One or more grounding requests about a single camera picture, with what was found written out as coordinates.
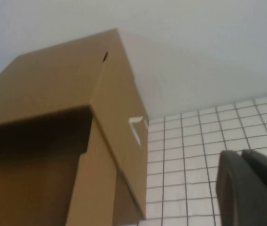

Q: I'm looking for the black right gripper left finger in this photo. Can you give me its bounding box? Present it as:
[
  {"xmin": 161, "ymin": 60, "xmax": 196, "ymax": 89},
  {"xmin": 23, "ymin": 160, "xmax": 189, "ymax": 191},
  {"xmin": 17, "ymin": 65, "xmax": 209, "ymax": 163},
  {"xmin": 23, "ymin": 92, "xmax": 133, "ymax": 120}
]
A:
[{"xmin": 215, "ymin": 150, "xmax": 267, "ymax": 226}]

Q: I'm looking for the brown cardboard drawer with window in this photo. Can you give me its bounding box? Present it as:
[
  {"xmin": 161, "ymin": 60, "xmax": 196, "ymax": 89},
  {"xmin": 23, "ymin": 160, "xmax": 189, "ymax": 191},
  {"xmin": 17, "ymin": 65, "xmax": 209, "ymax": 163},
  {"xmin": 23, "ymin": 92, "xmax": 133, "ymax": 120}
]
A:
[{"xmin": 0, "ymin": 105, "xmax": 148, "ymax": 226}]

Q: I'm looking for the brown cardboard shoe box shell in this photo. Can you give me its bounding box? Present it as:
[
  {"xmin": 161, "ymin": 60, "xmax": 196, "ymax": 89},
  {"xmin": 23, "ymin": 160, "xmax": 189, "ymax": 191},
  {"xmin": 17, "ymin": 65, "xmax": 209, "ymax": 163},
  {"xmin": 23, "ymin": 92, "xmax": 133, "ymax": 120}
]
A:
[{"xmin": 0, "ymin": 28, "xmax": 149, "ymax": 151}]

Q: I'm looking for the white grid tablecloth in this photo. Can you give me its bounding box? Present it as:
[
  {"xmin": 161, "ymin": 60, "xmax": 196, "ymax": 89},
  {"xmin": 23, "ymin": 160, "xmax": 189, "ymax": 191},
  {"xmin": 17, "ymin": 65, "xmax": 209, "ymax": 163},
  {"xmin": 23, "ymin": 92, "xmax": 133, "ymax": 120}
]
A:
[{"xmin": 137, "ymin": 93, "xmax": 267, "ymax": 226}]

